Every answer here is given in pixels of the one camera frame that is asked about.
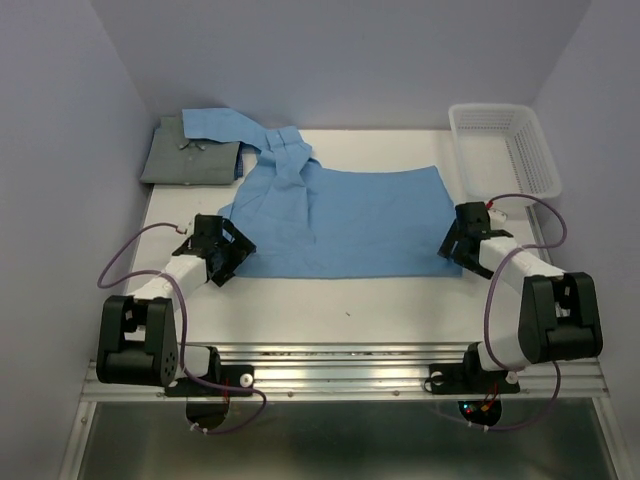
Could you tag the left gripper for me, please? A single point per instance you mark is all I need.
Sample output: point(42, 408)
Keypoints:
point(239, 249)

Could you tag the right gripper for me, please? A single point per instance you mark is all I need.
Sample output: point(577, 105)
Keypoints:
point(447, 247)

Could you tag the blue long sleeve shirt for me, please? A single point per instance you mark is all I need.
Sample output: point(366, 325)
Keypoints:
point(311, 222)

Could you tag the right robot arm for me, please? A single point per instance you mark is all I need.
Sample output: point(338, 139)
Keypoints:
point(558, 319)

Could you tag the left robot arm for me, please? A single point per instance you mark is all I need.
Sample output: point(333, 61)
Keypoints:
point(142, 338)

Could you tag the white plastic basket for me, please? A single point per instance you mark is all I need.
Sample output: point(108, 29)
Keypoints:
point(502, 149)

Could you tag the folded blue checkered shirt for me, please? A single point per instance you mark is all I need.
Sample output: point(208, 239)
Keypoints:
point(239, 163)

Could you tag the folded grey shirt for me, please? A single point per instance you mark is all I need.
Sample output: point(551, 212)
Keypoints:
point(174, 159)

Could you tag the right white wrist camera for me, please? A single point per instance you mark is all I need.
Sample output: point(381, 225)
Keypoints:
point(497, 217)

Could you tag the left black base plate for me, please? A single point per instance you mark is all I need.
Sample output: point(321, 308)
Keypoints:
point(234, 381)

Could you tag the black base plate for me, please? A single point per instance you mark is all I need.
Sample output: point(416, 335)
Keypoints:
point(455, 379)
point(234, 381)

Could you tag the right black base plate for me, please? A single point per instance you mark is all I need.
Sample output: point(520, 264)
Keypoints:
point(455, 379)

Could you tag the aluminium rail frame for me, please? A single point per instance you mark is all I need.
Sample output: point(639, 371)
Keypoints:
point(344, 339)

